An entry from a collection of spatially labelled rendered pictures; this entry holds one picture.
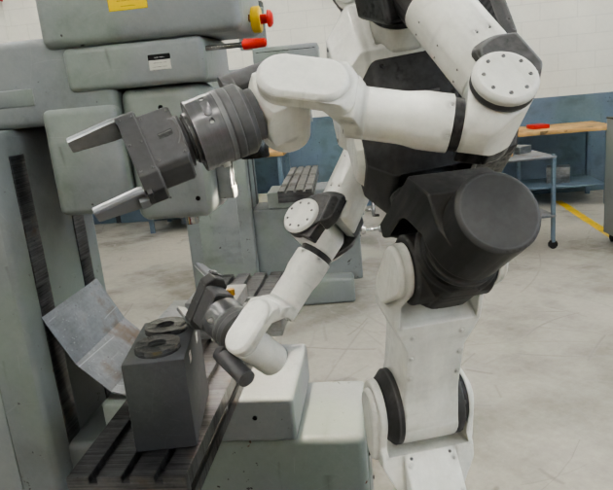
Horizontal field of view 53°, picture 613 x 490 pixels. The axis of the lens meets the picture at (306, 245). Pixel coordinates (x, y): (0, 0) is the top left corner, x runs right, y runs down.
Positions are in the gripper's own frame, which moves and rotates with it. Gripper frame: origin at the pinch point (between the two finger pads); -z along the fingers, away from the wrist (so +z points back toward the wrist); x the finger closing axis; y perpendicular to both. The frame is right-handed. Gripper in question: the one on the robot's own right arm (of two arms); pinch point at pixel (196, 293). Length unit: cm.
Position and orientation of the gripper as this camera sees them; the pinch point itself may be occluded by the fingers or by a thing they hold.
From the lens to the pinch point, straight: 133.3
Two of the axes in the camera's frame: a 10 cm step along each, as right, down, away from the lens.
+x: 4.0, -9.0, -1.6
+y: -6.9, -1.8, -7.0
